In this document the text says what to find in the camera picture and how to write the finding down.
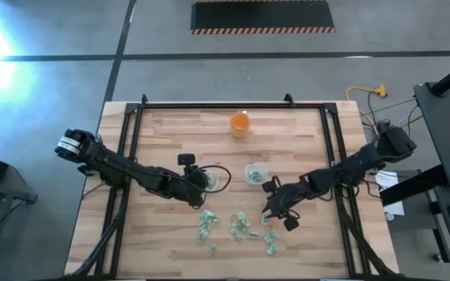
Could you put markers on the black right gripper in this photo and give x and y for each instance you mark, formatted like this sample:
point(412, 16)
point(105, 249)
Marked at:
point(287, 197)

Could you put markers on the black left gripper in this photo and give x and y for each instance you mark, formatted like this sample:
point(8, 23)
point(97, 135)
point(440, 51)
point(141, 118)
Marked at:
point(191, 189)

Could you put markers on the small printed condiment packet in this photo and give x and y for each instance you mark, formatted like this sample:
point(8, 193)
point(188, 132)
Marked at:
point(236, 231)
point(254, 234)
point(205, 214)
point(265, 220)
point(253, 176)
point(270, 236)
point(212, 250)
point(243, 218)
point(211, 180)
point(273, 249)

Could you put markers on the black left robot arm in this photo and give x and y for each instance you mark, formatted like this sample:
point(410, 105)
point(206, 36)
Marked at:
point(111, 166)

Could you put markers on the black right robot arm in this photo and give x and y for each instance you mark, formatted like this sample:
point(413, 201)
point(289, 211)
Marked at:
point(358, 164)

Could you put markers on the clear plastic food container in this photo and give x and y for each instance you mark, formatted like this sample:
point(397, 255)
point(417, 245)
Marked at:
point(247, 167)
point(216, 183)

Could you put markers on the yellow ceramic mug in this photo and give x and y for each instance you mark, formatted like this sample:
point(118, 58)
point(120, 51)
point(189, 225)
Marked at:
point(240, 125)

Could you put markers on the white paper sheet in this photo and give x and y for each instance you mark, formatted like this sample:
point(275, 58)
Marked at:
point(385, 180)

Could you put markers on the black desk beam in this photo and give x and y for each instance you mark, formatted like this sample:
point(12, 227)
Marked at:
point(412, 187)

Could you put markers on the black hazard-striped floor mat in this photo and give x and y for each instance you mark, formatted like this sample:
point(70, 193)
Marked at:
point(262, 15)

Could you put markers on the grey metal workbench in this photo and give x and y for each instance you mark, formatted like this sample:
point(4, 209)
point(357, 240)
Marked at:
point(14, 191)

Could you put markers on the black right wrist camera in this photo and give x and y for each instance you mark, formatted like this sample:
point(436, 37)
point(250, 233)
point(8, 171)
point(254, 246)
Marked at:
point(291, 223)

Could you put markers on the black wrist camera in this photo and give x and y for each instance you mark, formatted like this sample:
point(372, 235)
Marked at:
point(186, 159)
point(291, 223)

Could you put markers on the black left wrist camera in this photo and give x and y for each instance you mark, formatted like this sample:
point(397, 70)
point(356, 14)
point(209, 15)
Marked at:
point(186, 159)

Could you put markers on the black aluminium table frame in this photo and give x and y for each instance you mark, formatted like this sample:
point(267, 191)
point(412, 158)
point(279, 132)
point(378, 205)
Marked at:
point(229, 105)

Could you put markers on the black frame corner foot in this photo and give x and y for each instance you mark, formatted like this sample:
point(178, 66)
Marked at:
point(288, 99)
point(144, 98)

